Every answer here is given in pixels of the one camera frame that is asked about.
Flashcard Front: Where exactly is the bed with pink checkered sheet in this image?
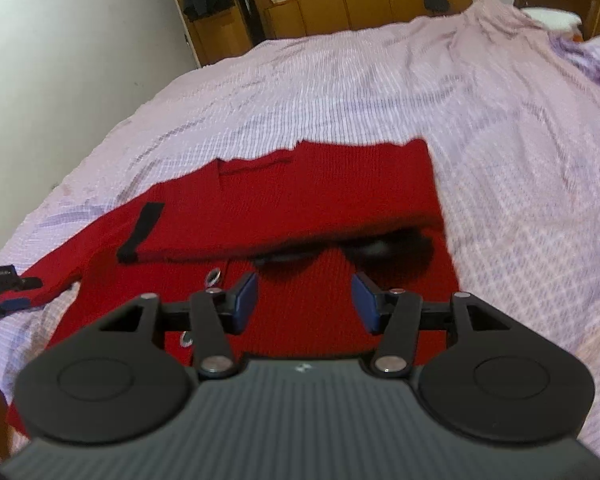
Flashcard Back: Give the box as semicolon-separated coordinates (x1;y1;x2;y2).
0;0;600;467

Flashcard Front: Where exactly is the white pillow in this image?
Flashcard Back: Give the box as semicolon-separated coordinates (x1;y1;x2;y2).
522;6;584;31

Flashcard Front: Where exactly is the red knit sweater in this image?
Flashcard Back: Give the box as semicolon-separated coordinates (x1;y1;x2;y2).
5;137;462;436

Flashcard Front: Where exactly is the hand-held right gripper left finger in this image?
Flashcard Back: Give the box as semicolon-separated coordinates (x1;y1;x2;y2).
97;271;259;379

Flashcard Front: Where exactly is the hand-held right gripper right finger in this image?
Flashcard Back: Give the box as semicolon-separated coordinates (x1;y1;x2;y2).
351;271;511;379

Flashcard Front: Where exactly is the purple cloth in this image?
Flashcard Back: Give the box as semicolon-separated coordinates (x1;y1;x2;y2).
549;30;600;92

